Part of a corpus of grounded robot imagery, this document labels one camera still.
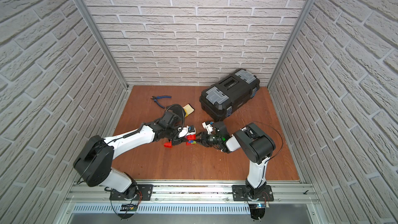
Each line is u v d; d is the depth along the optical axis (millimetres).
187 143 874
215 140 795
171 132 726
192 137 829
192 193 755
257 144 514
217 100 891
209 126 876
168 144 876
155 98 1102
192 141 855
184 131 741
